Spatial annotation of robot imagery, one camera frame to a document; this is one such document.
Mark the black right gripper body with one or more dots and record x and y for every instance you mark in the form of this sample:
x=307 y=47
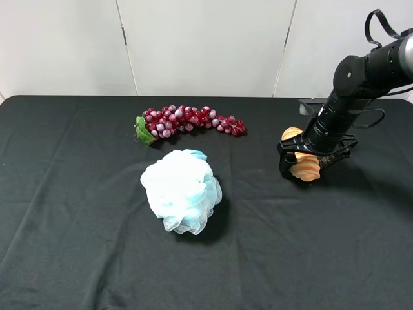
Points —
x=323 y=136

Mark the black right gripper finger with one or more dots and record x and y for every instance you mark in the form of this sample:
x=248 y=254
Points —
x=287 y=161
x=326 y=161

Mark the twisted golden bread loaf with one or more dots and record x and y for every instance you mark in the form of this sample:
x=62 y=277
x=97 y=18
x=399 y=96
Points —
x=308 y=166

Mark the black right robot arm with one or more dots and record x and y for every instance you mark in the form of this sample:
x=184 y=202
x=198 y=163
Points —
x=357 y=82

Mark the blue white mesh bath pouf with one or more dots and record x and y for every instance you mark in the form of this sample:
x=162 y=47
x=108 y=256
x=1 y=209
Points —
x=182 y=190

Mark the red artificial grape bunch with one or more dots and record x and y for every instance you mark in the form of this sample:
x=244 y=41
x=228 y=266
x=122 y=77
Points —
x=154 y=125

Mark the black tablecloth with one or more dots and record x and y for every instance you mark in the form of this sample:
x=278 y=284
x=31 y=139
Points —
x=77 y=231

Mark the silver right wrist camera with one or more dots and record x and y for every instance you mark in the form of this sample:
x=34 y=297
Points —
x=309 y=106

